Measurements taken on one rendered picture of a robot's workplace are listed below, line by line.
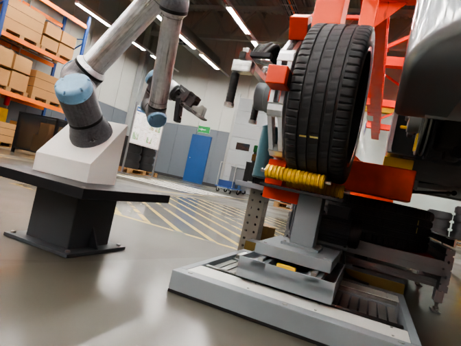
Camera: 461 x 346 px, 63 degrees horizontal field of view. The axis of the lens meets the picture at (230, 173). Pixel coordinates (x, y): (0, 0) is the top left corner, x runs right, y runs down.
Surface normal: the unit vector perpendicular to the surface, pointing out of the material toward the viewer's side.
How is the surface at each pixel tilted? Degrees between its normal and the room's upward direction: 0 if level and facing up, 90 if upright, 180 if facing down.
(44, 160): 90
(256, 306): 90
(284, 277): 90
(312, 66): 81
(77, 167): 90
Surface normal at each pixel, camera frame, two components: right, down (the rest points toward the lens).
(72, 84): -0.04, -0.68
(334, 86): -0.36, -0.06
